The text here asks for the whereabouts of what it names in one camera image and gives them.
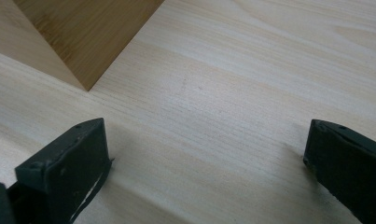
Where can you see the wooden box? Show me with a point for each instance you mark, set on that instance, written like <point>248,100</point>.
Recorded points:
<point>83,34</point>

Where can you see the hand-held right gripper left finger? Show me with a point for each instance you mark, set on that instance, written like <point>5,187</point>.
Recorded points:
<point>67,168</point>

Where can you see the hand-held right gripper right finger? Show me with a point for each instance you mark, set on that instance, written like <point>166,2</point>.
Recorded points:
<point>347,165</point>

